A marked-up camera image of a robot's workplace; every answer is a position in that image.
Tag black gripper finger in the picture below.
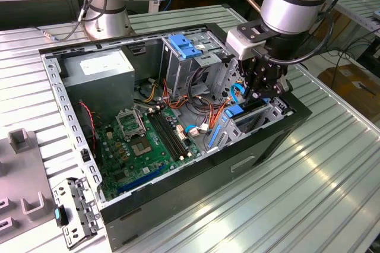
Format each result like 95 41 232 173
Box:
238 56 273 100
262 67 294 100

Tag blue data wire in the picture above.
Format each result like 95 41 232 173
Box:
230 83 248 107

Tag hard disk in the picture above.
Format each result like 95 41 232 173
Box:
207 98 273 150

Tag red orange yellow power wire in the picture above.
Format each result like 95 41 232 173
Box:
206 97 238 132

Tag grey metal disk bay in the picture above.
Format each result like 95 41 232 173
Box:
204 56 295 153

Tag brown cardboard box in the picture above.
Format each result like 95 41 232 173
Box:
317 64 380 108

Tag blue plastic drive latch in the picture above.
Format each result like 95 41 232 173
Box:
167 34 203 60

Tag grey metal drive cage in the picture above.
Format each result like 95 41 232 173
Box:
160 31 232 99

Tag metal slat side table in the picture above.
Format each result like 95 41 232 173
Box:
326 0 380 55

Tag black RAM slot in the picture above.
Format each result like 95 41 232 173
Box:
149 110 181 162
156 109 188 159
159 107 193 157
153 109 184 161

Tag metal socket cover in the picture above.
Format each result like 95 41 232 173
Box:
115 109 147 141

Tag black PC case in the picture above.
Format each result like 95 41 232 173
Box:
38 23 313 252

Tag CPU socket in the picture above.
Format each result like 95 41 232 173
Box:
130 137 154 157

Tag green motherboard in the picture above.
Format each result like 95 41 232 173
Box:
96 106 202 203

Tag blue expansion slot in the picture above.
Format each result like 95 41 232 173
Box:
116 164 167 194

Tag grey power supply unit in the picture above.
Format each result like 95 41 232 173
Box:
61 48 136 117

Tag grey slot cover retainer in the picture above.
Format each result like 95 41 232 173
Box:
52 176 101 250

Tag grey parts rack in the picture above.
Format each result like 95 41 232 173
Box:
0 128 65 253

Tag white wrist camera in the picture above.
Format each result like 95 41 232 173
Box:
224 29 264 61

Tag blue wire with white label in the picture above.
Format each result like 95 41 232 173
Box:
184 124 210 138

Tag yellow black supply wires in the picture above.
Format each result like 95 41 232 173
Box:
135 82 163 104

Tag red black twisted wire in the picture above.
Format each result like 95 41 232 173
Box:
78 100 98 159

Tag grey cable with metal plug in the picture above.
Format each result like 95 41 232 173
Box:
32 12 90 43

